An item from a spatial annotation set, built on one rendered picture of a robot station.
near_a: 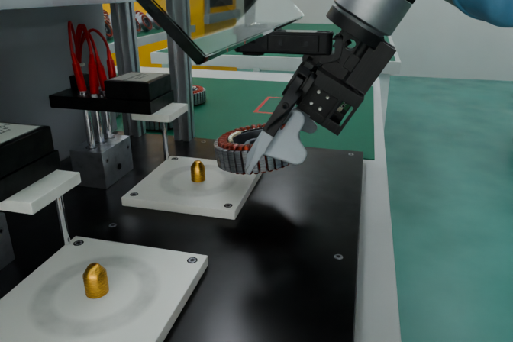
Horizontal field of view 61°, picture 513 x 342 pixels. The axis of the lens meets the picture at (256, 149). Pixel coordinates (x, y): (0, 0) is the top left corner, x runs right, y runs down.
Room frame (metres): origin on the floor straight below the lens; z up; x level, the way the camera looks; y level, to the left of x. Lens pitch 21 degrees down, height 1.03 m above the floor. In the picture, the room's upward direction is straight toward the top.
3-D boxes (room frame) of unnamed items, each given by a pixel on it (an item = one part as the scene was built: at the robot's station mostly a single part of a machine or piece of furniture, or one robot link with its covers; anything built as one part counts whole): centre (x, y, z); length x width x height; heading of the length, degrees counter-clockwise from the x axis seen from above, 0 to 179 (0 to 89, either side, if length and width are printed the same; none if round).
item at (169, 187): (0.55, 0.08, 0.78); 0.15 x 0.15 x 0.01; 76
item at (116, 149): (0.58, 0.22, 0.80); 0.08 x 0.05 x 0.06; 166
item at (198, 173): (0.55, 0.08, 0.80); 0.02 x 0.02 x 0.03
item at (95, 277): (0.31, 0.14, 0.80); 0.02 x 0.02 x 0.03
